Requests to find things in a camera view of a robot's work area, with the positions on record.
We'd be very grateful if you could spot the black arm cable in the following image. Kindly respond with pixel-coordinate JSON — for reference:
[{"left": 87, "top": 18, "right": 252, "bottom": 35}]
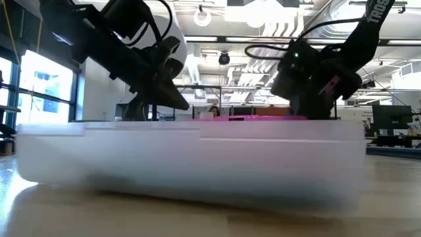
[
  {"left": 124, "top": 0, "right": 174, "bottom": 45},
  {"left": 244, "top": 18, "right": 364, "bottom": 61}
]

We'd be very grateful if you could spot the black overhead light bar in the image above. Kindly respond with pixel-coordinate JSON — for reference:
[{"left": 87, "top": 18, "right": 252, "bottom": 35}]
[{"left": 182, "top": 34, "right": 421, "bottom": 47}]

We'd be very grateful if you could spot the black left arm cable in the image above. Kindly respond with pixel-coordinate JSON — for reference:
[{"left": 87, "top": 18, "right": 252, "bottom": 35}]
[{"left": 124, "top": 0, "right": 174, "bottom": 45}]

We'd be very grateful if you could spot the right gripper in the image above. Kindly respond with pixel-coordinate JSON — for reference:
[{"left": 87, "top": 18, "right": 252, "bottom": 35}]
[{"left": 271, "top": 39, "right": 363, "bottom": 120}]

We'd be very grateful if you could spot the black monitor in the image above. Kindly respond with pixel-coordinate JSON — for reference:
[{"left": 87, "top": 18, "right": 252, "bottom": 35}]
[{"left": 372, "top": 105, "right": 414, "bottom": 136}]

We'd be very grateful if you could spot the orange partition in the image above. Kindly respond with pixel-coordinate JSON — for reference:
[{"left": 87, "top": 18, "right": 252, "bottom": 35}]
[{"left": 255, "top": 107, "right": 292, "bottom": 117}]

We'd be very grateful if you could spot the pink and clear supply box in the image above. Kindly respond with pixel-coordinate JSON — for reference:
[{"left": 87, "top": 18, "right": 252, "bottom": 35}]
[{"left": 14, "top": 115, "right": 368, "bottom": 211}]

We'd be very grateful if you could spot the white globe lamp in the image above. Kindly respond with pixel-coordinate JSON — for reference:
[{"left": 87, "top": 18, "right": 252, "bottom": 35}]
[{"left": 130, "top": 14, "right": 188, "bottom": 122}]

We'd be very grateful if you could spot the yellow hanging cord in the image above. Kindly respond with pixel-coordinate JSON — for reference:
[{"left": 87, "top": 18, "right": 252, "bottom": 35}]
[{"left": 1, "top": 0, "right": 17, "bottom": 66}]

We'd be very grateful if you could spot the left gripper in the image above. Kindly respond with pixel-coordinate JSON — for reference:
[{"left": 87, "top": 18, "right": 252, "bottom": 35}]
[{"left": 88, "top": 29, "right": 191, "bottom": 111}]

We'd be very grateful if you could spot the white cable ring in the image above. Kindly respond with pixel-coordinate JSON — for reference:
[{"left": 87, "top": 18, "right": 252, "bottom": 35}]
[{"left": 193, "top": 9, "right": 212, "bottom": 27}]

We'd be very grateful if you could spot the large window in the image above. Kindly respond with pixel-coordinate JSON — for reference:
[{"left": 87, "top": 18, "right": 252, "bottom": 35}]
[{"left": 0, "top": 49, "right": 78, "bottom": 126}]

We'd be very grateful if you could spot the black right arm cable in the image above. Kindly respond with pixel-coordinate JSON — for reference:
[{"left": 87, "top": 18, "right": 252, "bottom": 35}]
[{"left": 244, "top": 18, "right": 364, "bottom": 61}]

